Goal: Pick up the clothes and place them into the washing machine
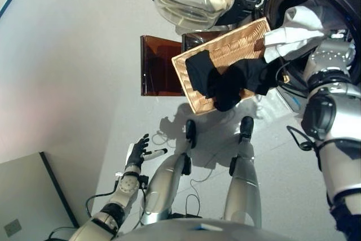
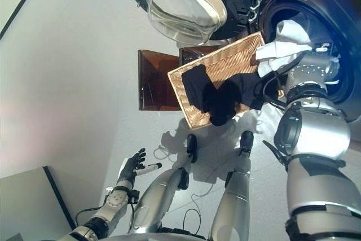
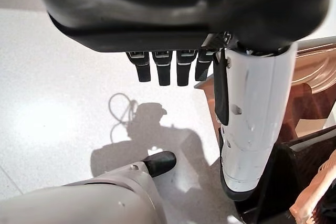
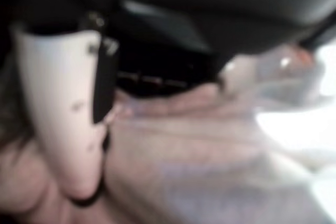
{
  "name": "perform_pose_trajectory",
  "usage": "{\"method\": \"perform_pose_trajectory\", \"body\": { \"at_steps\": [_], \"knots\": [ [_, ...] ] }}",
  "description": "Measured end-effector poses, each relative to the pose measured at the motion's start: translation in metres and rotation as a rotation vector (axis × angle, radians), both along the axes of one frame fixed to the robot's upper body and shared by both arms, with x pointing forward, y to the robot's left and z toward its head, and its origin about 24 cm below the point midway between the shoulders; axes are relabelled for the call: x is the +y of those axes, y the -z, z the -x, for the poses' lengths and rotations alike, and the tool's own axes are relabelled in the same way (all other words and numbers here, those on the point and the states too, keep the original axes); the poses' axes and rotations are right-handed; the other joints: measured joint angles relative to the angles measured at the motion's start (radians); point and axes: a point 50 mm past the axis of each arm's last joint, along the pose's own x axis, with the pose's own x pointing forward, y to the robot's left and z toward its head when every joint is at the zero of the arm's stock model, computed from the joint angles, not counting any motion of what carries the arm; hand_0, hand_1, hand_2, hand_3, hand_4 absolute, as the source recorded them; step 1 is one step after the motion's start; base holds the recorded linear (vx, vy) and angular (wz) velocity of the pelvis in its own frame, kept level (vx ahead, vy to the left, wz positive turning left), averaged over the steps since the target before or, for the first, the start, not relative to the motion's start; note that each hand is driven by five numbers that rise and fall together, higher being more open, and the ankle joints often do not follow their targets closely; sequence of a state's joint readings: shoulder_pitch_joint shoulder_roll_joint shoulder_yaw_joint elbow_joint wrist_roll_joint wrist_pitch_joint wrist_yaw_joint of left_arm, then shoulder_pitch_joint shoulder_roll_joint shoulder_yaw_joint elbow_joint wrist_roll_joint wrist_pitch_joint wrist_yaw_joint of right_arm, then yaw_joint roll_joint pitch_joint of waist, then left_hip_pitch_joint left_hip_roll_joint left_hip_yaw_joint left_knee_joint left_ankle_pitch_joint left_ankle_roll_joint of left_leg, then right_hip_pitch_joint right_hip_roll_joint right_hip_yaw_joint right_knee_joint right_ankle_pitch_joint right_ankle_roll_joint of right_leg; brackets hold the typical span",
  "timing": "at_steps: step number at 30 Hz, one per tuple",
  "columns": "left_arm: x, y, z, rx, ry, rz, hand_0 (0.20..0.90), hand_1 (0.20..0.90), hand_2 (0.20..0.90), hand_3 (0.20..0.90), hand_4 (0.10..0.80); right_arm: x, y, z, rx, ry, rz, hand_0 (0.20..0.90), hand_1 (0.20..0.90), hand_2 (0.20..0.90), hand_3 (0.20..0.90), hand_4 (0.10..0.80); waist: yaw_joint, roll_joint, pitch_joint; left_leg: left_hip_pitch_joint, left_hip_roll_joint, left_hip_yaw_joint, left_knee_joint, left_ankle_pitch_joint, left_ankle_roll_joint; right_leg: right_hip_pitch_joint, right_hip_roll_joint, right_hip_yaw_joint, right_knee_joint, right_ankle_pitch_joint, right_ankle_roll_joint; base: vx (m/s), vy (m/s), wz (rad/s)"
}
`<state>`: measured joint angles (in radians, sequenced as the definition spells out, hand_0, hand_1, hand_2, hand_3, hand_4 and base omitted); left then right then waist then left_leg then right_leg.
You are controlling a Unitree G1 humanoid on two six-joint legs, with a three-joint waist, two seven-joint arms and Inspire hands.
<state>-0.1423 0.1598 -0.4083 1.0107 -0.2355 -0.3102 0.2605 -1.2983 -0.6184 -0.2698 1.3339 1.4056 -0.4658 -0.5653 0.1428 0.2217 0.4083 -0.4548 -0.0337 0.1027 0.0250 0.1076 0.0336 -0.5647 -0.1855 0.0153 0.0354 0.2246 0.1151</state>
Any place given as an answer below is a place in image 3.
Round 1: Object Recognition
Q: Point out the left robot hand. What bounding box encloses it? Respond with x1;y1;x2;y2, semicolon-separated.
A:
28;0;332;201

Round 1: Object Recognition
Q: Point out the rectangular wicker laundry basket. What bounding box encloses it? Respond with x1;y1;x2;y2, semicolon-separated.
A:
288;158;336;224

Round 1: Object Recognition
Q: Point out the brown glossy side table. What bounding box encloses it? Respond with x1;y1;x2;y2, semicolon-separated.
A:
194;36;336;224

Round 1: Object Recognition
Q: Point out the silver left robot leg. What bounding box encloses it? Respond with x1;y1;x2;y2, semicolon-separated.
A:
0;151;177;224

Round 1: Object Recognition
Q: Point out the flat black garment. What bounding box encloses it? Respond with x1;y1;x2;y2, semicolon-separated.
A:
314;187;336;224

